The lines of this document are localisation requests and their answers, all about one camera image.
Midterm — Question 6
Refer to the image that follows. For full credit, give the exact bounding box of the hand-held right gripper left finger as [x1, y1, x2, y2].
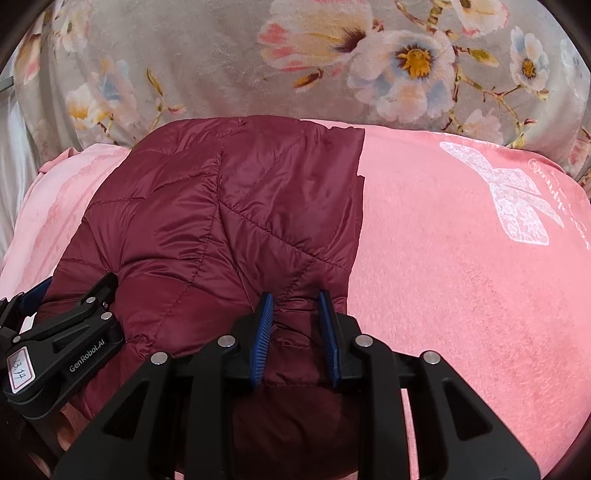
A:
[52, 292, 275, 480]

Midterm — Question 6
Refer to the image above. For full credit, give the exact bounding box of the person's left hand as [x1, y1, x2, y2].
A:
[25, 405, 95, 480]

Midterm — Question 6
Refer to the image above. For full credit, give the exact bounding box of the white cloth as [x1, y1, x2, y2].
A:
[0, 92, 40, 264]

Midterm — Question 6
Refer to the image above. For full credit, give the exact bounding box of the pink fleece blanket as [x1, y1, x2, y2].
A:
[0, 117, 591, 480]

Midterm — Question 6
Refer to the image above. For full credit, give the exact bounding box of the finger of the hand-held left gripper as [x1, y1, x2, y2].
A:
[44, 272, 120, 339]
[0, 277, 55, 334]

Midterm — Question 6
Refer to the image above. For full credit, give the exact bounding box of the maroon quilted puffer jacket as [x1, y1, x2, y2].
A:
[39, 115, 408, 480]

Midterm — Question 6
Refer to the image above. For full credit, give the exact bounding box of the grey floral blanket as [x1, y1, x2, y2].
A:
[11, 0, 591, 195]

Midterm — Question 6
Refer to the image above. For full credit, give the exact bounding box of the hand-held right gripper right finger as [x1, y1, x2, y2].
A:
[317, 290, 541, 480]

